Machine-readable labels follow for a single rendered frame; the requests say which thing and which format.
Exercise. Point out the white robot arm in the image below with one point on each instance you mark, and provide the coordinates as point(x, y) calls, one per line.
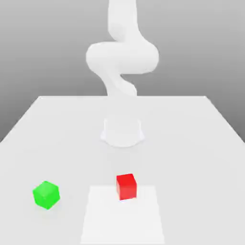
point(122, 57)

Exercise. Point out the small red cube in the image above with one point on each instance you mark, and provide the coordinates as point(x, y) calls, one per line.
point(126, 187)

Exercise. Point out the small green cube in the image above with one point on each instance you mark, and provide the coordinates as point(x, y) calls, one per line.
point(46, 195)

